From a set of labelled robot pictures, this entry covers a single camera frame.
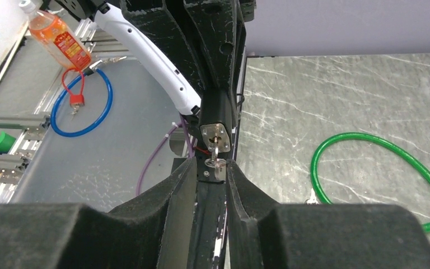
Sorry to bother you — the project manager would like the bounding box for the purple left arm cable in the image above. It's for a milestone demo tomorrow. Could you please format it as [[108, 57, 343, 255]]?
[[135, 118, 197, 197]]

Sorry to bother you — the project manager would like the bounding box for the small silver key pair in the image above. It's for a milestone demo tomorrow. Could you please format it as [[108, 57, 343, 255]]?
[[304, 188, 321, 205]]

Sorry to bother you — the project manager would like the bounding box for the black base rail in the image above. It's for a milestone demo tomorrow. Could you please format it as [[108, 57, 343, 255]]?
[[170, 48, 247, 269]]

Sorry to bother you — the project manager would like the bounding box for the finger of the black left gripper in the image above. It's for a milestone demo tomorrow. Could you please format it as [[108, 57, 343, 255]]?
[[184, 1, 242, 107], [120, 1, 204, 93]]

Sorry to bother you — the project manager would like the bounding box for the red cable padlock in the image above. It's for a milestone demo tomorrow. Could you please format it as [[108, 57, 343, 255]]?
[[61, 68, 85, 118]]

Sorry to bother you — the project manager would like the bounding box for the green cable lock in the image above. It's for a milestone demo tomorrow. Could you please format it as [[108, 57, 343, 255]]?
[[308, 132, 430, 234]]

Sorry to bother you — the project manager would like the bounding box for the blue cable lock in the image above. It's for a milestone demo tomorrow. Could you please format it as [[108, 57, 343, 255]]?
[[50, 68, 114, 137]]

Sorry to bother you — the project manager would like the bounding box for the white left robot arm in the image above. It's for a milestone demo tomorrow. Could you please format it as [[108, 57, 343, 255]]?
[[60, 1, 256, 115]]

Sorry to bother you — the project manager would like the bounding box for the orange drink bottle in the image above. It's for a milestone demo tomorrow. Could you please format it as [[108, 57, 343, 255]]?
[[18, 1, 92, 71]]

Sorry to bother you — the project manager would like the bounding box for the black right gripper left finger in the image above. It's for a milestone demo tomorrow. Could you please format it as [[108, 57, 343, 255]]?
[[0, 158, 197, 268]]

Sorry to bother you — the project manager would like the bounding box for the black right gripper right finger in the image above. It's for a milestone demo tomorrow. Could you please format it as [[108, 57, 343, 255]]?
[[226, 160, 430, 268]]

